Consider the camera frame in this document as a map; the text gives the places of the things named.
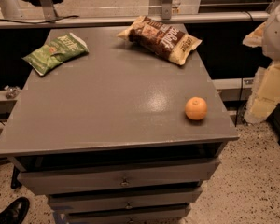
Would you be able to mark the grey metal rail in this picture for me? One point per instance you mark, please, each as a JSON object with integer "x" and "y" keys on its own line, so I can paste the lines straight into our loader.
{"x": 74, "y": 22}

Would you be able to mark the middle grey drawer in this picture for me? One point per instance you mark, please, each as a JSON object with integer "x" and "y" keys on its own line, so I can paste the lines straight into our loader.
{"x": 124, "y": 200}

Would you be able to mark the bottom grey drawer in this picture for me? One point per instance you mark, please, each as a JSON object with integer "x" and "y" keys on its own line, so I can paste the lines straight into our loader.
{"x": 131, "y": 216}

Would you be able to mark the small crumpled foil object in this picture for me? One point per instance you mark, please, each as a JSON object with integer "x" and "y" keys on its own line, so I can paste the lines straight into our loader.
{"x": 12, "y": 92}

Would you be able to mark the green kettle chip bag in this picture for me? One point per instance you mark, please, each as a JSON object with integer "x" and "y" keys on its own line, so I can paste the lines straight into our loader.
{"x": 56, "y": 52}

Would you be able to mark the brown chip bag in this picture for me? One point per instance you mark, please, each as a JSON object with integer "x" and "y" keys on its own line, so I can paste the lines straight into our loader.
{"x": 162, "y": 39}

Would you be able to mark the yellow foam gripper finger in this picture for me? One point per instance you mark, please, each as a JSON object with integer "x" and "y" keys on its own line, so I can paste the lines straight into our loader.
{"x": 254, "y": 39}
{"x": 265, "y": 94}

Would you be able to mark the grey drawer cabinet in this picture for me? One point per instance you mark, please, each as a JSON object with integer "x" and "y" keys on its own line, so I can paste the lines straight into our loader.
{"x": 117, "y": 105}

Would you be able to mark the black shoe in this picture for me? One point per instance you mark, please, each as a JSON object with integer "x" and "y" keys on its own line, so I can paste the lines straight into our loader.
{"x": 16, "y": 212}

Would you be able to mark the top grey drawer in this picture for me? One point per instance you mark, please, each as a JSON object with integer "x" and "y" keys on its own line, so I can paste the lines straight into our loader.
{"x": 119, "y": 176}

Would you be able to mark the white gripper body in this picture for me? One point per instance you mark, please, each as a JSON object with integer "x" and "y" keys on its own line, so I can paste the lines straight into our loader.
{"x": 278, "y": 34}

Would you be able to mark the orange fruit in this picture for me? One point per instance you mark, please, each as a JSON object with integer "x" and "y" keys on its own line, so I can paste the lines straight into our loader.
{"x": 196, "y": 108}

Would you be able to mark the grey drawer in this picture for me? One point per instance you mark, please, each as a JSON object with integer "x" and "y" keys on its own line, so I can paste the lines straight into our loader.
{"x": 119, "y": 176}
{"x": 131, "y": 216}
{"x": 124, "y": 200}

